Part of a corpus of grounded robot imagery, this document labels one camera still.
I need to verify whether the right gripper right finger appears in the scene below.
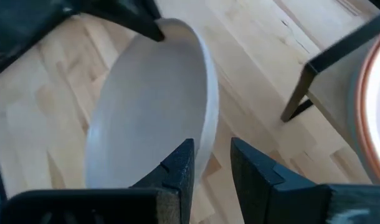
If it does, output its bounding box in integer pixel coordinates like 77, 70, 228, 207
230, 137, 380, 224

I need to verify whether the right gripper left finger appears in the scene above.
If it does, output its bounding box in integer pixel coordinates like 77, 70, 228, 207
0, 138, 196, 224

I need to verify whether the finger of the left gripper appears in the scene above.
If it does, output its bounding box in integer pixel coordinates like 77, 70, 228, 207
80, 0, 166, 43

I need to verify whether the beige grey plate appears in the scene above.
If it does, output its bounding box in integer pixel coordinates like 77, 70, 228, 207
83, 17, 221, 190

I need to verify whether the terracotta orange plate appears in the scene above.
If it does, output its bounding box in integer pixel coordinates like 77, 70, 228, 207
353, 30, 380, 187

